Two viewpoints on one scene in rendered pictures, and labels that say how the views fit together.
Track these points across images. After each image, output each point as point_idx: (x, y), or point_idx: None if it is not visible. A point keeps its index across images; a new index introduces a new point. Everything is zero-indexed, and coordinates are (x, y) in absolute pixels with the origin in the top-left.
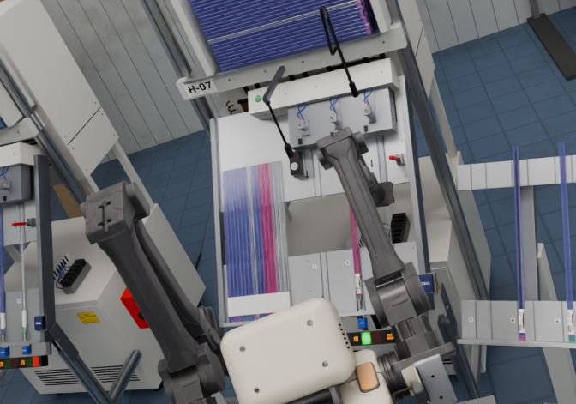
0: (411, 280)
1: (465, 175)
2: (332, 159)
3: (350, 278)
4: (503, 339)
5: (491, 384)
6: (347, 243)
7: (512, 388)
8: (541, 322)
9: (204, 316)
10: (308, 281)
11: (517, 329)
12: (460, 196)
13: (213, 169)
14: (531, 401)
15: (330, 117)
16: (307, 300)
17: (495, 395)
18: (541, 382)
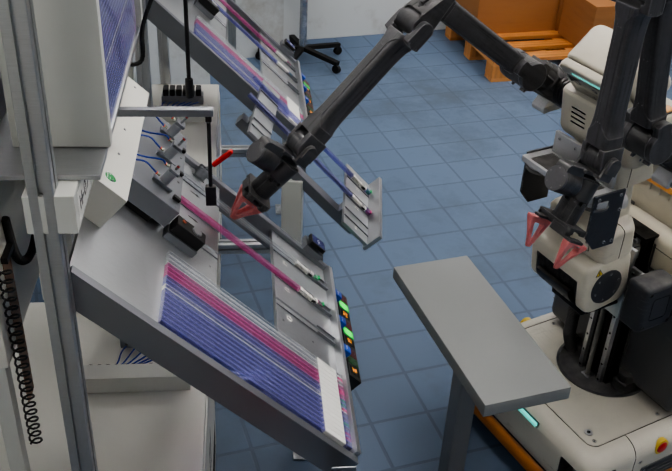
0: (519, 49)
1: (258, 134)
2: (459, 5)
3: (301, 299)
4: (367, 223)
5: (217, 456)
6: (162, 375)
7: (223, 438)
8: (357, 196)
9: (584, 139)
10: (303, 336)
11: (362, 211)
12: None
13: (155, 325)
14: (243, 422)
15: (177, 145)
16: (599, 28)
17: (233, 451)
18: (217, 416)
